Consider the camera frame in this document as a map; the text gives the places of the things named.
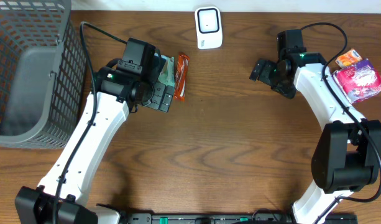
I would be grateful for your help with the teal green snack packet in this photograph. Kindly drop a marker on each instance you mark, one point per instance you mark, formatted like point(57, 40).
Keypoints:
point(167, 76)

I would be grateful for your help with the pink purple snack bag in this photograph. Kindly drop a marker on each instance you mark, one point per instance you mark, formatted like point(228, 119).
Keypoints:
point(359, 81)

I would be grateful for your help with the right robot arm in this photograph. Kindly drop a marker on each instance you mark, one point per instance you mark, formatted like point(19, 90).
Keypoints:
point(348, 154)

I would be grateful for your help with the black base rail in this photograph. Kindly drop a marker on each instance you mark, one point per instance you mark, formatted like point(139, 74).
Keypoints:
point(146, 218)

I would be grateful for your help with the orange tissue pack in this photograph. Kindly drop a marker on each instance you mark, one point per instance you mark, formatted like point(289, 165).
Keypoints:
point(349, 58)

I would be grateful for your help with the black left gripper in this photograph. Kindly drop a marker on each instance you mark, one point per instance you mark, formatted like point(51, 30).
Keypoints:
point(162, 97)

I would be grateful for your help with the red brown snack packet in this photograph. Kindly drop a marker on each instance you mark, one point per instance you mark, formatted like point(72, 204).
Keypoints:
point(180, 76)

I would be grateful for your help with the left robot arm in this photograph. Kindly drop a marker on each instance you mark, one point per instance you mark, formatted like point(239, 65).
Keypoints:
point(118, 89)

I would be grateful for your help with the grey plastic mesh basket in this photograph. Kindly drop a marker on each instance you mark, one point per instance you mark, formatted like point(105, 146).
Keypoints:
point(42, 73)

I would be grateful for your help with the white barcode scanner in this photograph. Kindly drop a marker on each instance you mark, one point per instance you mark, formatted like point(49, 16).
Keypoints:
point(209, 30)

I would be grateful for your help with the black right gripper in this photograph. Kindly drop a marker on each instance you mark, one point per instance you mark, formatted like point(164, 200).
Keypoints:
point(267, 66)

